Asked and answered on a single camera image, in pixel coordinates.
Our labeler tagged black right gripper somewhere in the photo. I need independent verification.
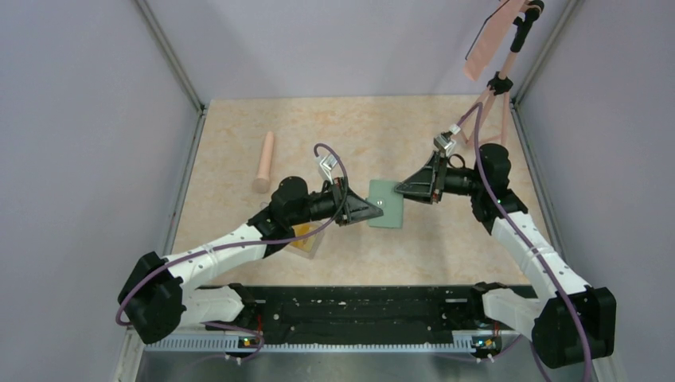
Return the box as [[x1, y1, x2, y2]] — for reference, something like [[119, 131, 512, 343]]
[[395, 150, 485, 205]]

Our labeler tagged gold VIP credit card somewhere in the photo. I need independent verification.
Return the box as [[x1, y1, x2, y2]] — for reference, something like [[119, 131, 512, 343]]
[[290, 224, 324, 253]]

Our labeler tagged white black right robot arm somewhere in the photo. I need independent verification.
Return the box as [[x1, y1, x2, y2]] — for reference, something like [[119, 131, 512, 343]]
[[395, 143, 617, 368]]

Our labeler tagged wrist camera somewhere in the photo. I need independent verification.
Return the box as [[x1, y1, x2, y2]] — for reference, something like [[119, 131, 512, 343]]
[[433, 125, 461, 158], [315, 154, 338, 184]]

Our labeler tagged pink tripod stand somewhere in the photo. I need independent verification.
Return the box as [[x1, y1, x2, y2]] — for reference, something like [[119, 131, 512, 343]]
[[455, 0, 545, 149]]

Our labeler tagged pink flat panel on tripod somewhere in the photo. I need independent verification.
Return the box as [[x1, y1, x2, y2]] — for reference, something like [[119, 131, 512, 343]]
[[463, 0, 526, 81]]

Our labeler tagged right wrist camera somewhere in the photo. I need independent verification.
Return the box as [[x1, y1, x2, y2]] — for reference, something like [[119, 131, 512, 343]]
[[433, 125, 461, 158]]

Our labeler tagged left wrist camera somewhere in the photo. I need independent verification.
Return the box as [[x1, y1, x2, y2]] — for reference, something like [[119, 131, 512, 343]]
[[315, 154, 338, 184]]

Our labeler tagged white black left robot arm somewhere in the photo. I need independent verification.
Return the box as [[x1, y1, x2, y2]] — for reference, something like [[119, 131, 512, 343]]
[[116, 177, 384, 345]]

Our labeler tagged grey slotted cable duct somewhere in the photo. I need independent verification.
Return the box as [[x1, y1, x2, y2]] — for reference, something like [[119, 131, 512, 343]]
[[145, 334, 476, 353]]

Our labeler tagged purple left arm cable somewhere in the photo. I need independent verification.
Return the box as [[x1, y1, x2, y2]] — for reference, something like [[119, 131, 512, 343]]
[[115, 142, 352, 364]]

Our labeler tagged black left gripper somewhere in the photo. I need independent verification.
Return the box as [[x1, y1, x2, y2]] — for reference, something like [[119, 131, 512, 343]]
[[289, 177, 383, 226]]

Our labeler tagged pink cylindrical handle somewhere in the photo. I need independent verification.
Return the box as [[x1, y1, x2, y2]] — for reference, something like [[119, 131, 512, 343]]
[[252, 131, 275, 193]]

